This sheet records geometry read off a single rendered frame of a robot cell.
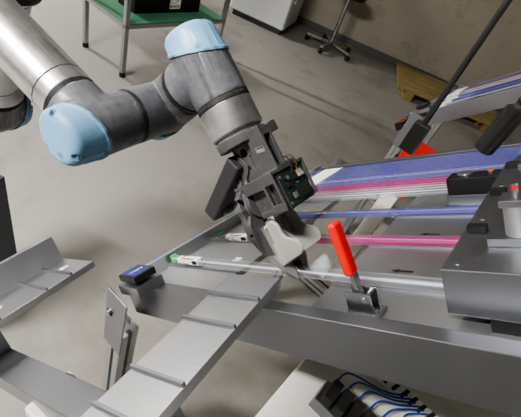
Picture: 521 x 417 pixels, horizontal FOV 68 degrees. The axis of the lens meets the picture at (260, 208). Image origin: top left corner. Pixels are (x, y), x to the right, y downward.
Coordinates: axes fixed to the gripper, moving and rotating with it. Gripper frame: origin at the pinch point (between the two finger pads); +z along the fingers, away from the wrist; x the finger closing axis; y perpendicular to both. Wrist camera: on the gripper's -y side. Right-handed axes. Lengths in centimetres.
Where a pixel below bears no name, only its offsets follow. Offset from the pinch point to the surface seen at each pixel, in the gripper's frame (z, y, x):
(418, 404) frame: 41.4, -7.1, 21.2
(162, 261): -7.8, -29.3, -1.9
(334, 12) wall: -146, -171, 418
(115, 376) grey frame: 10, -48, -14
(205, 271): -3.4, -18.2, -1.7
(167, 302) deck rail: -2.5, -19.3, -9.9
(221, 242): -5.4, -25.6, 9.8
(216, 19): -133, -154, 196
